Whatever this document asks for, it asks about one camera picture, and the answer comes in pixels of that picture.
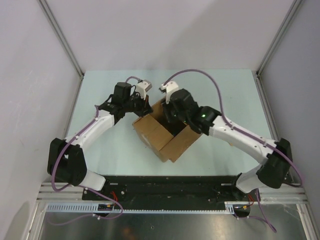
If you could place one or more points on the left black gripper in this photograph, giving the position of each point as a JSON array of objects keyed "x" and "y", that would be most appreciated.
[{"x": 146, "y": 109}]

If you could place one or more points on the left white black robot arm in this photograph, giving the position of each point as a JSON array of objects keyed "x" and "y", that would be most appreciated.
[{"x": 66, "y": 159}]

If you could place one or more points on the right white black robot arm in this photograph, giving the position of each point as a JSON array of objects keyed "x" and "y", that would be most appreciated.
[{"x": 272, "y": 156}]

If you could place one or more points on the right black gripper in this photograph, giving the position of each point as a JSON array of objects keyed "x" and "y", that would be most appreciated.
[{"x": 166, "y": 108}]

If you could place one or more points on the aluminium frame post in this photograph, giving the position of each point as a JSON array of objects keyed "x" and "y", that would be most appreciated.
[
  {"x": 280, "y": 34},
  {"x": 52, "y": 20}
]

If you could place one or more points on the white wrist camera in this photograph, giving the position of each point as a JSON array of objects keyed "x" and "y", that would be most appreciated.
[
  {"x": 169, "y": 88},
  {"x": 143, "y": 87}
]

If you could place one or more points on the brown cardboard express box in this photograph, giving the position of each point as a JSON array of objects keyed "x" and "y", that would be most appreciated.
[{"x": 167, "y": 140}]

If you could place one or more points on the right aluminium side rail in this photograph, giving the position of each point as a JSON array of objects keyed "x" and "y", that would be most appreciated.
[{"x": 266, "y": 107}]

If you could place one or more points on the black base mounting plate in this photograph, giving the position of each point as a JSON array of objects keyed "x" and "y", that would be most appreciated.
[{"x": 171, "y": 192}]

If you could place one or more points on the right aluminium frame post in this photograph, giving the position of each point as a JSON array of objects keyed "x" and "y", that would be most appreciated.
[{"x": 280, "y": 34}]

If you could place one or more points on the left aluminium frame post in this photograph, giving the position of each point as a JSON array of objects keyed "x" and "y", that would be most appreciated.
[{"x": 52, "y": 20}]

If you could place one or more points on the white slotted cable duct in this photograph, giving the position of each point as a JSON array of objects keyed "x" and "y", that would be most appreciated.
[{"x": 106, "y": 208}]

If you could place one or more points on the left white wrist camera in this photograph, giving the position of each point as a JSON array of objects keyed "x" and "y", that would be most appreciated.
[{"x": 143, "y": 87}]

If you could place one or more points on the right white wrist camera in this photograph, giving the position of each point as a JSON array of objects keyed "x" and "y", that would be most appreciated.
[{"x": 169, "y": 88}]

